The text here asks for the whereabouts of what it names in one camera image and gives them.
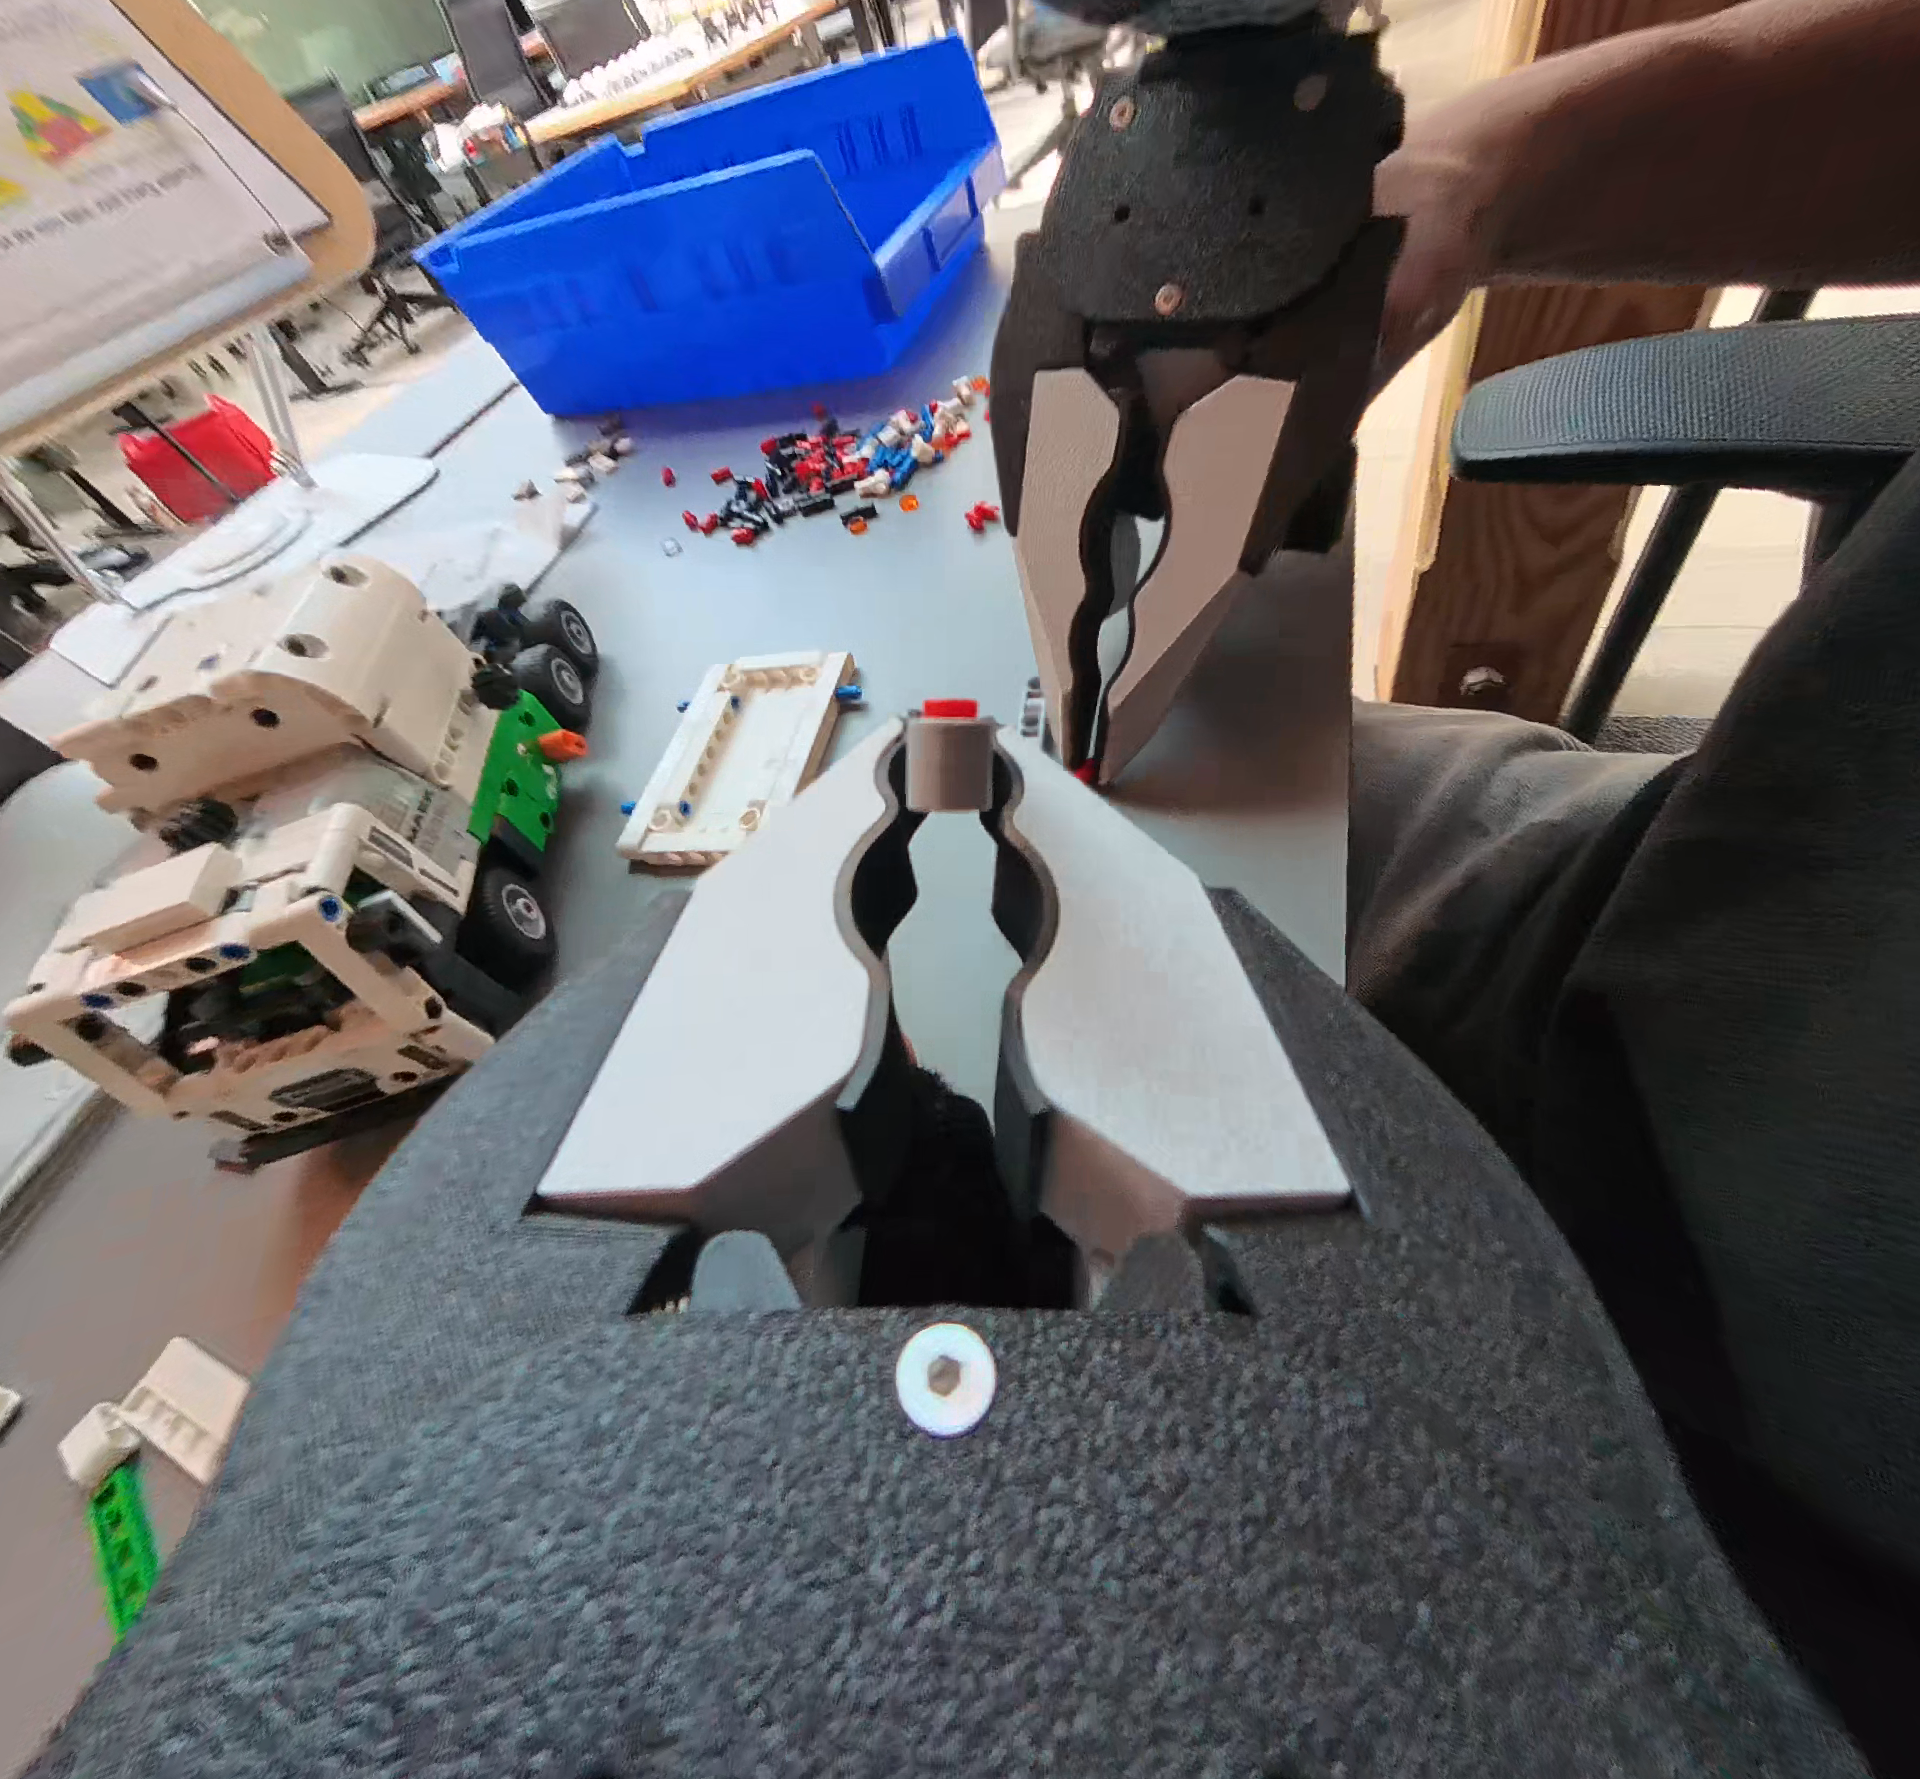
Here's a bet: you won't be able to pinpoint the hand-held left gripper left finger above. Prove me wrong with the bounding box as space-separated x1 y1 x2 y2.
535 714 920 1314

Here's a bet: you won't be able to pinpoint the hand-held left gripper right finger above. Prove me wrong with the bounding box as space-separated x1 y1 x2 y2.
982 722 1357 1314

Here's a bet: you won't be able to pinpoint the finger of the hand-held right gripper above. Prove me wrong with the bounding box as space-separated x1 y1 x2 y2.
1017 370 1126 770
1097 374 1303 783

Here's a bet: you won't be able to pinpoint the person's right forearm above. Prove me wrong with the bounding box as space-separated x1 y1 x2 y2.
1478 0 1920 296

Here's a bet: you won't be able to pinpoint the pile of small lego pieces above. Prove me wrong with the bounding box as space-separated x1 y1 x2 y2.
509 375 1004 554

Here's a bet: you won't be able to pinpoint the green white lego truck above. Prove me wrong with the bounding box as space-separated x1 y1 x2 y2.
0 552 602 1172

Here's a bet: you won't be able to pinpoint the white lego panel piece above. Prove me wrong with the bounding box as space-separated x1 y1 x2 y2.
112 1336 253 1484

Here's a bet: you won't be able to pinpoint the small white lego connector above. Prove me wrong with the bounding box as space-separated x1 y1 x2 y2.
58 1404 143 1489

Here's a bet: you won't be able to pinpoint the green lego beam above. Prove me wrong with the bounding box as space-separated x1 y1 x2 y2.
84 1455 160 1645

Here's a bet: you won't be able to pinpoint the person's right hand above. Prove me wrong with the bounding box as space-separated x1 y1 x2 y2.
1373 85 1515 378

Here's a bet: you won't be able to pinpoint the blue plastic bin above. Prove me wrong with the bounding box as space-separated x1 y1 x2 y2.
412 30 1010 419

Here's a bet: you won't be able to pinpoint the office chair armrest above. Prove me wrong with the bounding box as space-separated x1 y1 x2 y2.
1452 310 1920 747

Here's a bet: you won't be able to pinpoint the instruction booklet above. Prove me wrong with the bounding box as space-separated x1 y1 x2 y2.
374 497 597 610

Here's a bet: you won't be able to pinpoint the long wooden desk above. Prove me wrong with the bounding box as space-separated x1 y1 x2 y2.
353 0 960 153

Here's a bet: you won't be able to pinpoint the person's grey trousers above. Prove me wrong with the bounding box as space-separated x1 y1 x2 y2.
1346 460 1920 1779

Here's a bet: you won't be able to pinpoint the black office chair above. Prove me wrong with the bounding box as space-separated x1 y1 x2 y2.
434 0 548 123
516 0 654 86

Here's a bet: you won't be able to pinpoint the white stand base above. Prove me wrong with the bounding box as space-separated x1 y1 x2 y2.
50 452 440 687

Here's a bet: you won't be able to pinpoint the red plastic bin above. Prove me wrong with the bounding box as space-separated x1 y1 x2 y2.
117 395 285 525

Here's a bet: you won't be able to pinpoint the wooden document board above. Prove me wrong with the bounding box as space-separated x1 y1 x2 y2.
0 0 376 453

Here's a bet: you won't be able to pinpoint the printed instruction sheet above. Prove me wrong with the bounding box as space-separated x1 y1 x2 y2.
0 0 331 385

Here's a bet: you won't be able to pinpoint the white lego frame panel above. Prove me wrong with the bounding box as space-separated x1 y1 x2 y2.
619 650 868 873

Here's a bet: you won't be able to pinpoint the wooden post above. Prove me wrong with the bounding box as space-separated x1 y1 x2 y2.
1373 0 1895 723

